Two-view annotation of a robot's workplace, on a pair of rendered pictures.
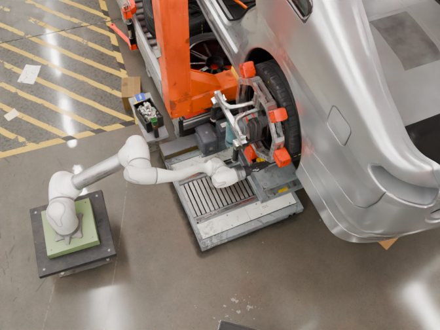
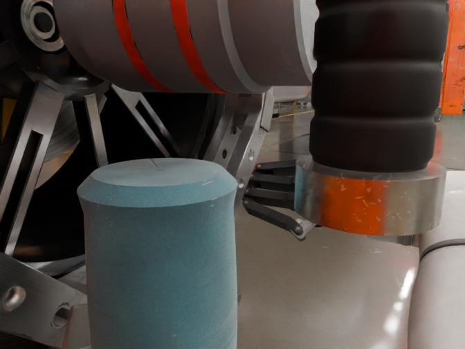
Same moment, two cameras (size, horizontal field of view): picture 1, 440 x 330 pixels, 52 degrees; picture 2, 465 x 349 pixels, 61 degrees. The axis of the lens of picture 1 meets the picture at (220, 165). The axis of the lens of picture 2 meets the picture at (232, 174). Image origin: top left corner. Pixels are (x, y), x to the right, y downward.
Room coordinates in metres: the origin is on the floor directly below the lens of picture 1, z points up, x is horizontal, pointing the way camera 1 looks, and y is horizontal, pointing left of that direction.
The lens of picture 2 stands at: (1.89, 0.13, 0.79)
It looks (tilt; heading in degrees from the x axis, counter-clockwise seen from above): 13 degrees down; 234
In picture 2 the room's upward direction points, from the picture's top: straight up
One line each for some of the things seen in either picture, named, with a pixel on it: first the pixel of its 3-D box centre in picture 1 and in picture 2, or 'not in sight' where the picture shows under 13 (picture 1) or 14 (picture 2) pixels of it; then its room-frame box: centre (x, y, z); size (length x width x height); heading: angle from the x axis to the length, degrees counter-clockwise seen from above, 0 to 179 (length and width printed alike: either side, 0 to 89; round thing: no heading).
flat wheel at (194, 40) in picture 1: (214, 71); not in sight; (2.53, 0.09, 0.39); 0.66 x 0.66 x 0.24
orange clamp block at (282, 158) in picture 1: (281, 157); not in sight; (1.45, -0.37, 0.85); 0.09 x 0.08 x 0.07; 26
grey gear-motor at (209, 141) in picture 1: (222, 137); not in sight; (1.97, -0.01, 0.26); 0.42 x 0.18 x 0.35; 116
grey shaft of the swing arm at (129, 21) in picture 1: (129, 27); not in sight; (3.06, 0.87, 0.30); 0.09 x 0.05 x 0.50; 26
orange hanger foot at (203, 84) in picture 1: (220, 80); not in sight; (2.18, 0.03, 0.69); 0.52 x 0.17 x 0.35; 116
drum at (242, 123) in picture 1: (248, 122); (201, 5); (1.70, -0.16, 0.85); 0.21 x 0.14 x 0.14; 116
